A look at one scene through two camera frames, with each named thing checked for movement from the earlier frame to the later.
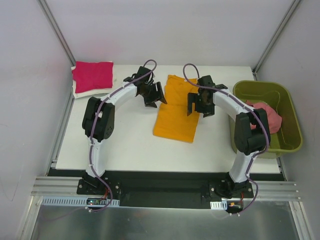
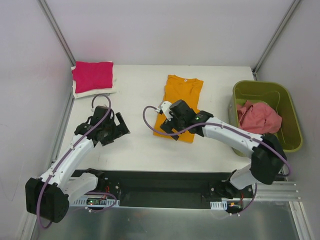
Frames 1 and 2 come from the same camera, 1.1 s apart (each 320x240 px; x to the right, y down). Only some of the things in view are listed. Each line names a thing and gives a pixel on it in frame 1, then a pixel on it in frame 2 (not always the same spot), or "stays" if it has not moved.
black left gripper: [152, 94] to [116, 128]
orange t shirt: [172, 121] stays
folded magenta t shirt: [89, 76] stays
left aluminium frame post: [63, 40] stays
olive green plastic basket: [278, 95] stays
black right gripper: [200, 104] to [170, 126]
